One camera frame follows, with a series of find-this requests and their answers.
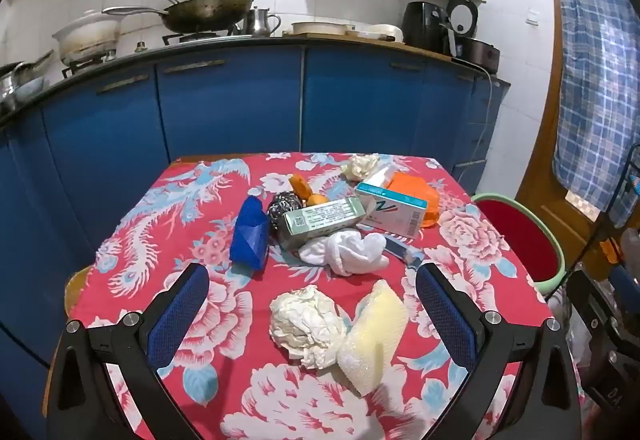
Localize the steel kettle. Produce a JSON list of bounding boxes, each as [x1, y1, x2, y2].
[[245, 6, 282, 38]]

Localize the steel wool scourer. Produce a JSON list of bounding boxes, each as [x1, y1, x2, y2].
[[266, 192, 303, 233]]

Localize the wooden door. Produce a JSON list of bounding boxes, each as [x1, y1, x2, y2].
[[515, 0, 640, 281]]

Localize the blue plaid cloth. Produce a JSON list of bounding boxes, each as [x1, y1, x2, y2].
[[545, 0, 640, 228]]

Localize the small crumpled tissue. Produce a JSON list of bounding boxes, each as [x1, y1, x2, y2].
[[341, 154, 382, 181]]

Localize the yellow sponge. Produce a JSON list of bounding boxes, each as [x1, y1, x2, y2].
[[336, 279, 410, 396]]

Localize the white cooking pot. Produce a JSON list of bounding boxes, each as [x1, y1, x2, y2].
[[52, 10, 123, 65]]

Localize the blue kitchen base cabinets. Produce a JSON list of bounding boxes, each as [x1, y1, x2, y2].
[[0, 42, 511, 421]]

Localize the red basin with green rim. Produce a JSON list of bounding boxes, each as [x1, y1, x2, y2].
[[471, 192, 566, 303]]

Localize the steel pots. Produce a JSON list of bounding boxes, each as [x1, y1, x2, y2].
[[0, 50, 55, 113]]

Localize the white plastic container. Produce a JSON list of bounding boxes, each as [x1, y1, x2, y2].
[[360, 24, 405, 43]]

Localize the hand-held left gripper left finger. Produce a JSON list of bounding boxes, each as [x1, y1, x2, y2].
[[46, 263, 211, 440]]

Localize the red floral tablecloth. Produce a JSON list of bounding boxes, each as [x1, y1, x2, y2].
[[65, 152, 561, 440]]

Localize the clear plastic bag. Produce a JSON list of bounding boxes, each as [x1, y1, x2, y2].
[[565, 305, 592, 371]]

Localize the blue knitted cloth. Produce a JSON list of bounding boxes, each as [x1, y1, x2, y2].
[[230, 196, 271, 271]]

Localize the rice cooker with open lid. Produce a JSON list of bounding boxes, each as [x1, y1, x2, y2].
[[445, 0, 501, 70]]

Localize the pale green carton box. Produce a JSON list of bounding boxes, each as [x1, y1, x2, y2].
[[282, 197, 366, 251]]

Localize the white sock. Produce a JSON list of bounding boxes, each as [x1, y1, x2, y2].
[[298, 229, 391, 278]]

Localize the black metal rack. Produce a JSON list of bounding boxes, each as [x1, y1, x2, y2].
[[582, 155, 640, 271]]

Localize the white shallow bowl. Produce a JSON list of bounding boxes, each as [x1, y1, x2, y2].
[[291, 21, 356, 36]]

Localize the black air fryer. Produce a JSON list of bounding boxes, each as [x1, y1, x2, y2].
[[401, 1, 451, 48]]

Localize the gas stove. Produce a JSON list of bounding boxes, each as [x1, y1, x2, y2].
[[60, 32, 236, 75]]

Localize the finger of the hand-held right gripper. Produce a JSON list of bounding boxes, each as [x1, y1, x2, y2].
[[566, 267, 623, 346], [609, 264, 640, 308]]

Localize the white and teal carton box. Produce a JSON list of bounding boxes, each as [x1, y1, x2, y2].
[[356, 181, 429, 241]]

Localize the white power cable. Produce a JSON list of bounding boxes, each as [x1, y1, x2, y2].
[[470, 70, 493, 161]]

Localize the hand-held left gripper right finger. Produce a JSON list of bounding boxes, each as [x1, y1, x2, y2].
[[415, 263, 583, 440]]

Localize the black wok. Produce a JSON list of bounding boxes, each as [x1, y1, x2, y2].
[[102, 0, 255, 34]]

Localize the large crumpled tissue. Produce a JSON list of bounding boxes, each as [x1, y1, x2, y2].
[[269, 285, 348, 370]]

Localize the orange plastic bag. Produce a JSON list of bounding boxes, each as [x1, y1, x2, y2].
[[390, 172, 443, 228]]

